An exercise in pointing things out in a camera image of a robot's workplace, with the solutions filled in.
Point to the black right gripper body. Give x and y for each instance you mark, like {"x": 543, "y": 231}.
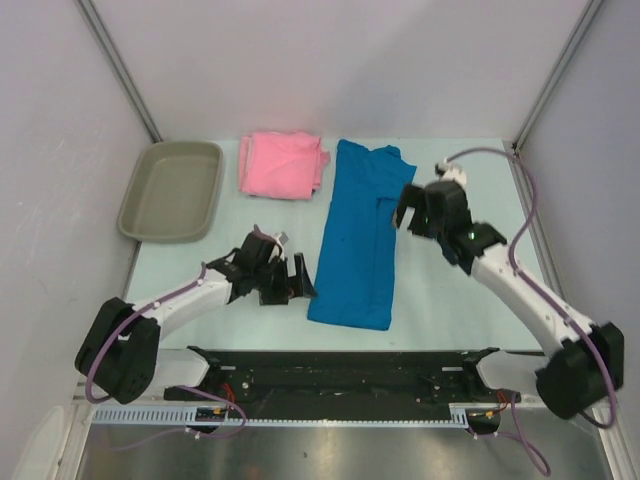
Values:
{"x": 424, "y": 225}

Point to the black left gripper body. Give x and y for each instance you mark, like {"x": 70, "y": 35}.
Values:
{"x": 273, "y": 281}

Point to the blue t shirt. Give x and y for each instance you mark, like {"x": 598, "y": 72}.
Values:
{"x": 355, "y": 276}

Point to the beige plastic tray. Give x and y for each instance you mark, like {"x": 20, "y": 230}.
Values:
{"x": 172, "y": 194}

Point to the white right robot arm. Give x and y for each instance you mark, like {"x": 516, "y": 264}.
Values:
{"x": 582, "y": 362}

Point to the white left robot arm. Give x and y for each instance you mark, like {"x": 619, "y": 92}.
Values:
{"x": 121, "y": 357}

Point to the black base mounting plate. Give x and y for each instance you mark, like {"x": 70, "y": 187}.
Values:
{"x": 393, "y": 382}

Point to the pink folded t shirt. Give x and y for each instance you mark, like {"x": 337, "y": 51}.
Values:
{"x": 283, "y": 166}

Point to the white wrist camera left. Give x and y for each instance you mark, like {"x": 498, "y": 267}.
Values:
{"x": 277, "y": 242}

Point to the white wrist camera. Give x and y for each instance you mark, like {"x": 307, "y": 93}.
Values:
{"x": 447, "y": 171}
{"x": 277, "y": 242}

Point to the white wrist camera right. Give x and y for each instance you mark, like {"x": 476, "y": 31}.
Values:
{"x": 447, "y": 171}

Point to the white slotted cable duct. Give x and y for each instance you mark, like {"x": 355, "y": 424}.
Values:
{"x": 203, "y": 417}

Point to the aluminium corner post right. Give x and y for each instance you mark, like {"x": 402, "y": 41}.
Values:
{"x": 561, "y": 65}

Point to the aluminium corner post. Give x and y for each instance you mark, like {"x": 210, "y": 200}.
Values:
{"x": 561, "y": 65}
{"x": 117, "y": 64}

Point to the aluminium corner post left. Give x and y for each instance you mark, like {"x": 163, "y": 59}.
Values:
{"x": 117, "y": 64}

